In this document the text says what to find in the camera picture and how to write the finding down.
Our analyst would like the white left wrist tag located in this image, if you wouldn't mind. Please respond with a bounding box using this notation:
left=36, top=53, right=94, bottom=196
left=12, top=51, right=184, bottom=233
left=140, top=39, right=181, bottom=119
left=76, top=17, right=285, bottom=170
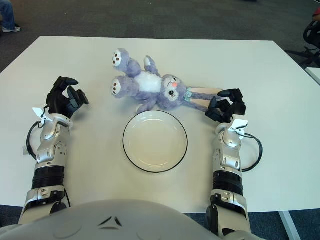
left=32, top=106, right=55, bottom=123

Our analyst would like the purple plush bunny doll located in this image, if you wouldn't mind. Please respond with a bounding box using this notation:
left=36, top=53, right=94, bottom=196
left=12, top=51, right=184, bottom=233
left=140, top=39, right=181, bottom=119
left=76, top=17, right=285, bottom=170
left=110, top=47, right=225, bottom=114

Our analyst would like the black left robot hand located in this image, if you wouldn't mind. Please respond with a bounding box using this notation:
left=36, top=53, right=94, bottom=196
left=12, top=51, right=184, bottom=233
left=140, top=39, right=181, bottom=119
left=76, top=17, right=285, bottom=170
left=45, top=76, right=90, bottom=118

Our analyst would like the black office chair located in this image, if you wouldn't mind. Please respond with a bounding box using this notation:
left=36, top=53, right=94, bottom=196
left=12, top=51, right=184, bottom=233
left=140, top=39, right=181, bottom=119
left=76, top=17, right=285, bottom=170
left=284, top=19, right=320, bottom=67

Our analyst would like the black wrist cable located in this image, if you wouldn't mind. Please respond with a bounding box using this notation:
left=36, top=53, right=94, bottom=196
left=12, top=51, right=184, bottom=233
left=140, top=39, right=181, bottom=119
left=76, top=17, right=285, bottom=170
left=241, top=132, right=264, bottom=173
left=26, top=121, right=44, bottom=161

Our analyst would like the person leg in jeans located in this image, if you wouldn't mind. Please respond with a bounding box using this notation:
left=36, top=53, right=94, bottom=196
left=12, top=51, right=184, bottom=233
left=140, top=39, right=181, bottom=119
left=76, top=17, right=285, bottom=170
left=0, top=0, right=16, bottom=30

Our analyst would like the grey robot torso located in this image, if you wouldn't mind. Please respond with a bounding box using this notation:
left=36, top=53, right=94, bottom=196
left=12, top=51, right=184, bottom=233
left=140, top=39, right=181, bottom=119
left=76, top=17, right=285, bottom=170
left=0, top=199, right=262, bottom=240

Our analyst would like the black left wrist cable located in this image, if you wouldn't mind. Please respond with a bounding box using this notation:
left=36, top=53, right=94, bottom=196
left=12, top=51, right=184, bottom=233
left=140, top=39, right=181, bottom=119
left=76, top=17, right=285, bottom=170
left=26, top=121, right=44, bottom=161

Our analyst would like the white wrist tag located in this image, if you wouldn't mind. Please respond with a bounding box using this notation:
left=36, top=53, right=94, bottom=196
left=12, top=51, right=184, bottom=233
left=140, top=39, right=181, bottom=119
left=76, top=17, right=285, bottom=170
left=32, top=106, right=55, bottom=123
left=228, top=118, right=250, bottom=133

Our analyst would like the white neighbouring table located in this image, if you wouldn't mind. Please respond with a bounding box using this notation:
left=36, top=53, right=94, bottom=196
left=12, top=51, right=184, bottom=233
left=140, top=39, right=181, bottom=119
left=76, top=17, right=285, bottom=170
left=305, top=66, right=320, bottom=87

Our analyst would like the white plate with black rim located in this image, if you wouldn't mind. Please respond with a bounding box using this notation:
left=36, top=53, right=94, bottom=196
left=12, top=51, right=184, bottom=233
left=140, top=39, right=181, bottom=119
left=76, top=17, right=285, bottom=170
left=122, top=110, right=189, bottom=174

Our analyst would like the white right wrist tag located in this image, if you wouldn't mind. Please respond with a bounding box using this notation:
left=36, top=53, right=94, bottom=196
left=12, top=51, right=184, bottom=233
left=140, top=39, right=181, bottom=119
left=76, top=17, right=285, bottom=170
left=228, top=118, right=250, bottom=133

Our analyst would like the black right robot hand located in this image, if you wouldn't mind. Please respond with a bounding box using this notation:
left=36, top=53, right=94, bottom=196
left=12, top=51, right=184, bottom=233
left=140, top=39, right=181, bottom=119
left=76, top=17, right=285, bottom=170
left=205, top=88, right=247, bottom=124

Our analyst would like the white table leg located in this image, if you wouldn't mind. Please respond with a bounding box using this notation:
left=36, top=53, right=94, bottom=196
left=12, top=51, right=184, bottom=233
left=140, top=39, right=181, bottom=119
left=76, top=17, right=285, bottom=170
left=278, top=211, right=302, bottom=240

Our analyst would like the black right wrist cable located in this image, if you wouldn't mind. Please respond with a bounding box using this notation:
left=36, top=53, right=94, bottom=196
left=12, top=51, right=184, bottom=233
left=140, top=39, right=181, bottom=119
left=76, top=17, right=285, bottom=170
left=241, top=132, right=264, bottom=173

